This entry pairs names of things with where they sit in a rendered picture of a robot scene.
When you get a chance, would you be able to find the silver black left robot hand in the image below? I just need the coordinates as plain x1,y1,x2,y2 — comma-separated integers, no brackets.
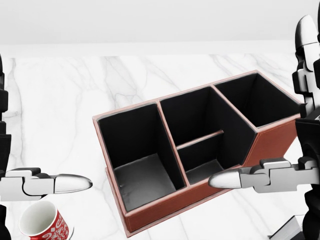
0,53,94,240

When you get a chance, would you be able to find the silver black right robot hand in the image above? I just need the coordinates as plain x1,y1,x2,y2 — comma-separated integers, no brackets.
207,1,320,240

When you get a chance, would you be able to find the dark book with white pages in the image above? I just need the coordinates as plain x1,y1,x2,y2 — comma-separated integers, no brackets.
267,215,305,240

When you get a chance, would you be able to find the red-brown desk caddy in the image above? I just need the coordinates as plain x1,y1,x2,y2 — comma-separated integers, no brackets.
91,69,305,238

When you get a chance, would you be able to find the red white patterned mug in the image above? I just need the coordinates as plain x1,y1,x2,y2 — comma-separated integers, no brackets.
18,199,75,240

